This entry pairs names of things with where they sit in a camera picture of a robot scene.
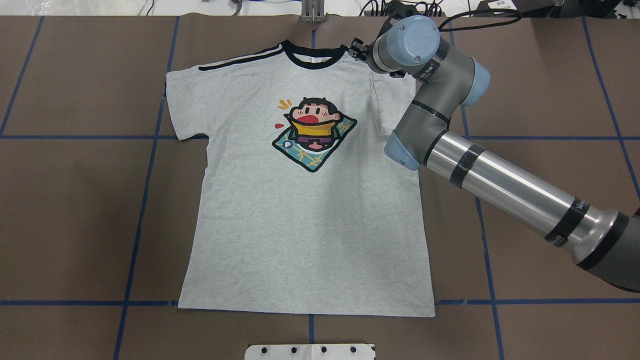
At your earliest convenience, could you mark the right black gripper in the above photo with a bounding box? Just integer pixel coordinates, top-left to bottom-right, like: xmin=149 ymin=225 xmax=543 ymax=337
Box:
xmin=349 ymin=38 xmax=373 ymax=63

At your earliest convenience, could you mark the grey cartoon print t-shirt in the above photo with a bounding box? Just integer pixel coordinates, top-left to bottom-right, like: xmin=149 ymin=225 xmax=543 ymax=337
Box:
xmin=166 ymin=40 xmax=435 ymax=318

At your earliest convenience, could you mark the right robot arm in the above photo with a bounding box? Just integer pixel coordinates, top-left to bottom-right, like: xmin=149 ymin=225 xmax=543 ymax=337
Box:
xmin=348 ymin=14 xmax=640 ymax=293

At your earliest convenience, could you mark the black box with label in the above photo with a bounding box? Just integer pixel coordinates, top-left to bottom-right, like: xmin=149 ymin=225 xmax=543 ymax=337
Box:
xmin=471 ymin=0 xmax=556 ymax=18

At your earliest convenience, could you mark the aluminium frame post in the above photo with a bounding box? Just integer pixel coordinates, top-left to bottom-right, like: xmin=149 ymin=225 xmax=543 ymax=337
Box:
xmin=300 ymin=0 xmax=326 ymax=24

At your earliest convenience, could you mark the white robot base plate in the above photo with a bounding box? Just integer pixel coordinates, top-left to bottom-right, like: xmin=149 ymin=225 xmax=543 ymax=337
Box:
xmin=244 ymin=343 xmax=377 ymax=360

